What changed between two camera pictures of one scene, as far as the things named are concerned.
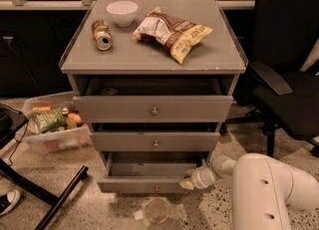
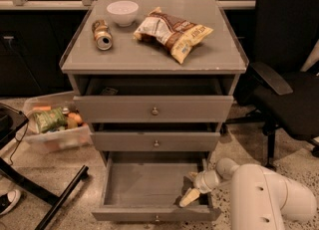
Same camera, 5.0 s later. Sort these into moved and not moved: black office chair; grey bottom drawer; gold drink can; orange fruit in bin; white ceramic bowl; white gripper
Moved: white gripper; grey bottom drawer
Not moved: gold drink can; white ceramic bowl; black office chair; orange fruit in bin
